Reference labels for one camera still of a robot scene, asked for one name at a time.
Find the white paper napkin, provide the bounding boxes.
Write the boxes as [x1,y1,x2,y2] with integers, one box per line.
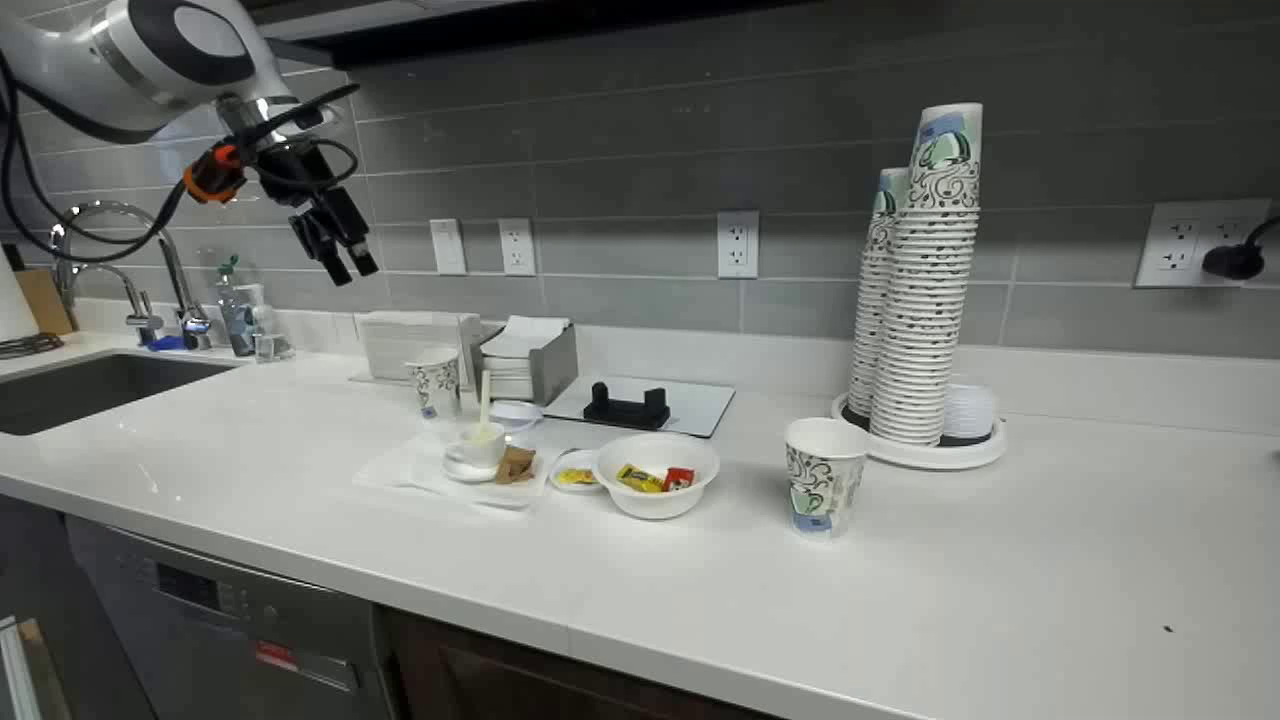
[354,424,576,515]

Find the white round bowl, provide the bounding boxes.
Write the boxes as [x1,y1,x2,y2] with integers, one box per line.
[591,431,726,523]

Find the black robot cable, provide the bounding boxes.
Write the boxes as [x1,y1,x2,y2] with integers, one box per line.
[0,52,364,268]

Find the small black block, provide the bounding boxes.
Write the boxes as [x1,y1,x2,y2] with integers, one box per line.
[580,379,675,431]

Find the white wall outlet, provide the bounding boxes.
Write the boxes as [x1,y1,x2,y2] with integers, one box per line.
[429,215,470,280]
[712,208,763,285]
[495,215,541,280]

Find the shorter paper cup stack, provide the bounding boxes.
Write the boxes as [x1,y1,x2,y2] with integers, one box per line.
[844,165,913,424]

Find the wooden cutting board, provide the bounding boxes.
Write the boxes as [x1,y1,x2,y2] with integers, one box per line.
[11,264,79,341]

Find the white round tray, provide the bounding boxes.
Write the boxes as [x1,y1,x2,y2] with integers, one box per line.
[830,385,1011,477]

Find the yellow packet with dark label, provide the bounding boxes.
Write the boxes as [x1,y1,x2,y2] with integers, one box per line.
[617,461,674,497]

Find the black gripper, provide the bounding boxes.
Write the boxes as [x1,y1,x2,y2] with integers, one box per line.
[254,133,385,291]

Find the steel sink basin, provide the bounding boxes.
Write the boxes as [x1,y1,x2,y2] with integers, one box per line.
[0,351,236,440]

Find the black power plug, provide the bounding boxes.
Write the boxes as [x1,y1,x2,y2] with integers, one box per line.
[1201,211,1280,285]

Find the clear glass cup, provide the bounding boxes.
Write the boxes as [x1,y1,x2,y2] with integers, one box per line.
[440,414,514,487]

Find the clear soap bottle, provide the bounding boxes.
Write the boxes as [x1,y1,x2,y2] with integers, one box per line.
[214,252,279,361]

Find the tall paper cup stack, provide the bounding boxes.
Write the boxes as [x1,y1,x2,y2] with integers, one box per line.
[872,98,990,451]

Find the brown tea bag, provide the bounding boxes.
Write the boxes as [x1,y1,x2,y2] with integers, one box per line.
[491,434,541,487]

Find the grey dishwasher front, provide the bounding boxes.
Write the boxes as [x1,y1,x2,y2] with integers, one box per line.
[63,515,402,720]

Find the dark wood cabinet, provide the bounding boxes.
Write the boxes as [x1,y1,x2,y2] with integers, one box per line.
[375,605,781,720]

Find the orange cable connector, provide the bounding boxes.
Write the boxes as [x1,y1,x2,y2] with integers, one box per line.
[180,134,254,208]

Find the flat grey scale plate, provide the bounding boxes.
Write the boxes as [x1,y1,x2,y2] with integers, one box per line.
[541,371,741,443]

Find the chrome faucet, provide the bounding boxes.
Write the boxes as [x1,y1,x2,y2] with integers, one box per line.
[49,197,215,351]

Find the metal double wall outlet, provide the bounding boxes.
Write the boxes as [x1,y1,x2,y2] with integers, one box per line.
[1134,197,1280,291]

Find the clear acrylic napkin dispenser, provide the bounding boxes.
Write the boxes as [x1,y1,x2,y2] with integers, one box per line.
[355,308,485,386]

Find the metal napkin holder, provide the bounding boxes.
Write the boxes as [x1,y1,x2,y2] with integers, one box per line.
[477,316,580,407]

